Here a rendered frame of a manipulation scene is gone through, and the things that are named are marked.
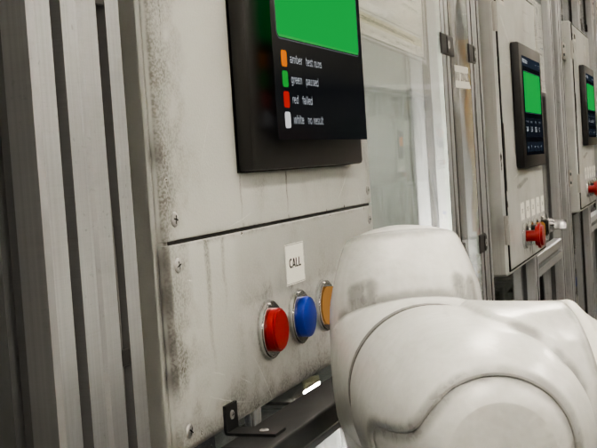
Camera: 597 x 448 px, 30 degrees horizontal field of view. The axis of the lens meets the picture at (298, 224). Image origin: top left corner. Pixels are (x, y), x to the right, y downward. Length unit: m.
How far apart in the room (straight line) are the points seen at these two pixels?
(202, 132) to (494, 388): 0.26
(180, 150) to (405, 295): 0.17
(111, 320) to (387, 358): 0.15
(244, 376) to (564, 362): 0.24
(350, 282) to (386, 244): 0.03
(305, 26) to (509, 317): 0.32
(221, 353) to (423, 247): 0.14
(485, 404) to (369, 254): 0.21
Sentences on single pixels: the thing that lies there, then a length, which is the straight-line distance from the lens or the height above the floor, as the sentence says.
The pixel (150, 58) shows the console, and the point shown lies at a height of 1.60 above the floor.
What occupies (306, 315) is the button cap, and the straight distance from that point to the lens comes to 0.82.
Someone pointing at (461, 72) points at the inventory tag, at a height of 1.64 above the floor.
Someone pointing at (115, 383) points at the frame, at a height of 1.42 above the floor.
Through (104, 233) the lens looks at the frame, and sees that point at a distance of 0.60.
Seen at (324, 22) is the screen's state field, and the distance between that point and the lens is 0.86.
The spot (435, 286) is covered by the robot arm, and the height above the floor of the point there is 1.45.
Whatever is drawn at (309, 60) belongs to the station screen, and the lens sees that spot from 0.82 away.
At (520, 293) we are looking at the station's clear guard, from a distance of 2.05.
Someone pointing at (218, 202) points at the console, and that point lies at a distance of 0.70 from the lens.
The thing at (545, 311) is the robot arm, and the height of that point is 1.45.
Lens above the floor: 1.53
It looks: 3 degrees down
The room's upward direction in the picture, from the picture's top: 4 degrees counter-clockwise
